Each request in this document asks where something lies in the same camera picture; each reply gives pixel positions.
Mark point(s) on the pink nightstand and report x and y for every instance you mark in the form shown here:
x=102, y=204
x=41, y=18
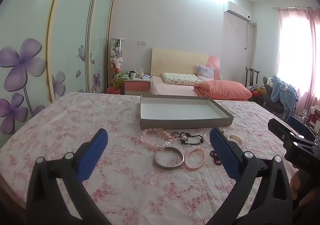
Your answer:
x=136, y=86

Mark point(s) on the orange duvet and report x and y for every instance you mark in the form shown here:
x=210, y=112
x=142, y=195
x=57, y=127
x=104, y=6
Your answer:
x=222, y=90

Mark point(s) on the grey cardboard tray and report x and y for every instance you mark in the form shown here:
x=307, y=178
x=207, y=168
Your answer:
x=180, y=112

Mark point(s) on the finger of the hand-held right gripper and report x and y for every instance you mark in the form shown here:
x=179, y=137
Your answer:
x=300, y=126
x=282, y=131

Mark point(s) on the white wall switch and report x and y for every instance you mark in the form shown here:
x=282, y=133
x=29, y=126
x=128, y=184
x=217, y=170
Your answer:
x=142, y=43

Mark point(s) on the white mug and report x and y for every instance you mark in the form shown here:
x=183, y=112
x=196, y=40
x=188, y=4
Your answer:
x=132, y=75

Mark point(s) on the cream printed pillow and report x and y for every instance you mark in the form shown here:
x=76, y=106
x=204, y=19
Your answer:
x=180, y=78

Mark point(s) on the plush toy display tube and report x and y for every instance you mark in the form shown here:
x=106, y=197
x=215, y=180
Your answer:
x=117, y=60

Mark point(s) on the blue plush garment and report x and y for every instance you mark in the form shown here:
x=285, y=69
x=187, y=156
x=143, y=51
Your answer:
x=285, y=92

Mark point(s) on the white air conditioner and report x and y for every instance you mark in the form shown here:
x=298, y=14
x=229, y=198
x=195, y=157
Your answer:
x=237, y=11

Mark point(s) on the colourful toy pile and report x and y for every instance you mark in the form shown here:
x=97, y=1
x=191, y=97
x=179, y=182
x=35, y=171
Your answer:
x=257, y=92

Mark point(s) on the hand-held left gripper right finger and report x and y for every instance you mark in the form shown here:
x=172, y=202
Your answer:
x=222, y=150

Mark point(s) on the pink bed with headboard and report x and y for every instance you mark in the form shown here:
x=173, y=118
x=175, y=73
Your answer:
x=175, y=61

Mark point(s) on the dark office chair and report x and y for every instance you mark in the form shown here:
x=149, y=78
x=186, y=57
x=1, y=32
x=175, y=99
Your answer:
x=271, y=103

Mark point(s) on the thin silver bangle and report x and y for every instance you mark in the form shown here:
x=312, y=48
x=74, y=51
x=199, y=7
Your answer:
x=204, y=138

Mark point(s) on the pink curtain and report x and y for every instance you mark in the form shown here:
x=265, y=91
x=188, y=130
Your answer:
x=312, y=40

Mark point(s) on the lilac pillow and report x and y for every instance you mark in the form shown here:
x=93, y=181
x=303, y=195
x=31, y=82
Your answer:
x=206, y=72

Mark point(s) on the person's right hand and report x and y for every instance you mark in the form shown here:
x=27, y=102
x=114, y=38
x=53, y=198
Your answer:
x=297, y=185

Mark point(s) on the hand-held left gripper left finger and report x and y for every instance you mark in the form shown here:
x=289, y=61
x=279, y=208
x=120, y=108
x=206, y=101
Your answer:
x=92, y=155

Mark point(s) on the dark wooden chair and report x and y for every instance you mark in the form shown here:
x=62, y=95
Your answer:
x=251, y=75

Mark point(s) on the floral sliding door wardrobe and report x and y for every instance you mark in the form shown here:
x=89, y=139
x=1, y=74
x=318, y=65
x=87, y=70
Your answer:
x=32, y=40

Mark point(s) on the red trash bag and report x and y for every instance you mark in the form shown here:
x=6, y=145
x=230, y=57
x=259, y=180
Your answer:
x=113, y=90

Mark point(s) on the wide silver bangle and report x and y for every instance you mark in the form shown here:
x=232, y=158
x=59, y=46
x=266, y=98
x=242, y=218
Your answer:
x=165, y=167

